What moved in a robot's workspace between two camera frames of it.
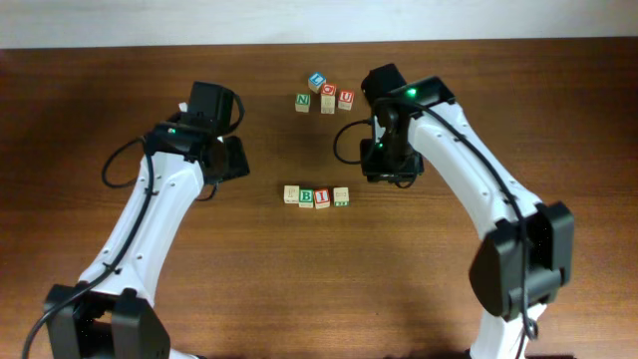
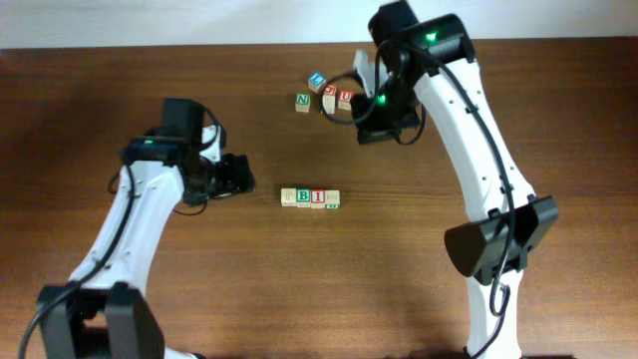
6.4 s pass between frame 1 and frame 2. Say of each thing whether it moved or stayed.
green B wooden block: stayed
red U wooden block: stayed
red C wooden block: stayed
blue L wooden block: stayed
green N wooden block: stayed
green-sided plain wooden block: moved
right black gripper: moved
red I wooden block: moved
